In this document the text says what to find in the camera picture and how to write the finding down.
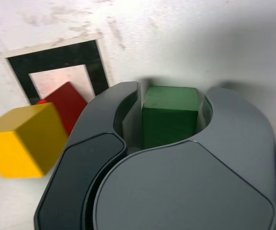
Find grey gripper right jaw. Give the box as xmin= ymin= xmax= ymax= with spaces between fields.
xmin=92 ymin=86 xmax=276 ymax=230

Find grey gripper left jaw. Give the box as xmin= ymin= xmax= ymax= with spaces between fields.
xmin=33 ymin=80 xmax=143 ymax=230

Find yellow cube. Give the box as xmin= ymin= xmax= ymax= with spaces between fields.
xmin=0 ymin=102 xmax=69 ymax=179

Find green cube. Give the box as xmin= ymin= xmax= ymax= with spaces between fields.
xmin=141 ymin=86 xmax=204 ymax=150

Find black tape square outline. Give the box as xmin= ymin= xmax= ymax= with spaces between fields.
xmin=6 ymin=39 xmax=110 ymax=106

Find red cube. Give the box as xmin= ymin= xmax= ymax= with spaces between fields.
xmin=36 ymin=81 xmax=88 ymax=136

